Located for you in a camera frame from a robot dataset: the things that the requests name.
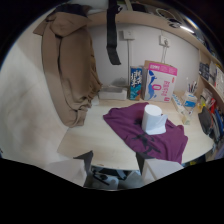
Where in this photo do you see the white tissue paper roll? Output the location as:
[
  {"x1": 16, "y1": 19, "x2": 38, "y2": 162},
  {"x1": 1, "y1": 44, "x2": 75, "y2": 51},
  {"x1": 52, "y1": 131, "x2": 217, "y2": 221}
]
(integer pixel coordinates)
[{"x1": 141, "y1": 104, "x2": 169, "y2": 136}]

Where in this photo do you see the purple printed cloth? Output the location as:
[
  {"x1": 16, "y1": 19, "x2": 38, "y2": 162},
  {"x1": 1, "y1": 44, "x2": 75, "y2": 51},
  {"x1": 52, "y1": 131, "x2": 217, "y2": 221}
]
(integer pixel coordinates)
[{"x1": 102, "y1": 102, "x2": 189, "y2": 165}]

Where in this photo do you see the small clear container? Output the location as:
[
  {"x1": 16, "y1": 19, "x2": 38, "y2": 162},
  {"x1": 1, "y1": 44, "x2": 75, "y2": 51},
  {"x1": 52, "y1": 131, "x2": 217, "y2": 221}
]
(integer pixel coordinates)
[{"x1": 181, "y1": 110, "x2": 194, "y2": 126}]

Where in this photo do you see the black bag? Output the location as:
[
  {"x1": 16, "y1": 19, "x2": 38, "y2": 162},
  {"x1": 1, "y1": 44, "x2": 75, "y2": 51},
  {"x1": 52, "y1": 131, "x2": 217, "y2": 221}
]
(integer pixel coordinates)
[{"x1": 197, "y1": 105, "x2": 214, "y2": 136}]

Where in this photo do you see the white pen holder cup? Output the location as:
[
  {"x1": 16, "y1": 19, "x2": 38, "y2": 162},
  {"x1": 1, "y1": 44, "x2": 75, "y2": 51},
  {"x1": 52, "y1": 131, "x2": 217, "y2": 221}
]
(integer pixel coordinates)
[{"x1": 182, "y1": 91, "x2": 198, "y2": 112}]

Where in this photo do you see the white flat box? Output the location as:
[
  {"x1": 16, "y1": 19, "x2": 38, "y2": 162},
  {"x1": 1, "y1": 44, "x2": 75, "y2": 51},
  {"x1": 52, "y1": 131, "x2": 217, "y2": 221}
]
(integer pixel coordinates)
[{"x1": 97, "y1": 85, "x2": 129, "y2": 101}]

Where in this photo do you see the pink and white cardboard box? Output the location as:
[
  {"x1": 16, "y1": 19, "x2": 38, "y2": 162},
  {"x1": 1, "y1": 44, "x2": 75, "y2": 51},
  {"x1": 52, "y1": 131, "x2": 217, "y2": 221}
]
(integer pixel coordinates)
[{"x1": 142, "y1": 59, "x2": 179, "y2": 103}]

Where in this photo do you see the blue drink carton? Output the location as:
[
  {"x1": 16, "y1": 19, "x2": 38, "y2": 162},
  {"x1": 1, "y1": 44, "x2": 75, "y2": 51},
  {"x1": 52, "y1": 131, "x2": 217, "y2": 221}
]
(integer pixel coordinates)
[{"x1": 129, "y1": 65, "x2": 144, "y2": 101}]

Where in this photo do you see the brown hanging coat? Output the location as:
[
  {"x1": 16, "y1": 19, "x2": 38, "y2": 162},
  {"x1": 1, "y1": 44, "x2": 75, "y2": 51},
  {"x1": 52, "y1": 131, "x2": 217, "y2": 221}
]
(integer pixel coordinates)
[{"x1": 32, "y1": 12, "x2": 103, "y2": 128}]

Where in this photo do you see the wooden shelf unit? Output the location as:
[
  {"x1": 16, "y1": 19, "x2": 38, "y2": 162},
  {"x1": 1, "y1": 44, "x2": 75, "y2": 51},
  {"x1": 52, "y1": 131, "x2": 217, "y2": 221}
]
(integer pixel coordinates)
[{"x1": 194, "y1": 49, "x2": 224, "y2": 141}]

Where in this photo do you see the white light bar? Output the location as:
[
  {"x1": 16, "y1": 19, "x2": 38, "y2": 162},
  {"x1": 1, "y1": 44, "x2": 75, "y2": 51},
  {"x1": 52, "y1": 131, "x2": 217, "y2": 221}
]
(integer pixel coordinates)
[{"x1": 179, "y1": 25, "x2": 196, "y2": 35}]

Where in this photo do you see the white wall socket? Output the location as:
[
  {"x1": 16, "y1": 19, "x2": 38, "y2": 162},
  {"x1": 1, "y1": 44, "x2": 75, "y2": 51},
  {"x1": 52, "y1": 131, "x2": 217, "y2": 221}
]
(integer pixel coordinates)
[{"x1": 159, "y1": 35, "x2": 171, "y2": 47}]

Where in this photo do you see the white wall switch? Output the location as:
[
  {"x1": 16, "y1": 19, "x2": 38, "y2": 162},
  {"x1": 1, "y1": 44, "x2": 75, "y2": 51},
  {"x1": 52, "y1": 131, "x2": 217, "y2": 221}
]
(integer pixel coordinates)
[{"x1": 122, "y1": 29, "x2": 136, "y2": 41}]

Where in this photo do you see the black hanging strap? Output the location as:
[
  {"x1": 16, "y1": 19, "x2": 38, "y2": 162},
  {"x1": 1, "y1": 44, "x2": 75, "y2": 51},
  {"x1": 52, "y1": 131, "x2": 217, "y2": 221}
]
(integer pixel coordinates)
[{"x1": 105, "y1": 0, "x2": 122, "y2": 66}]

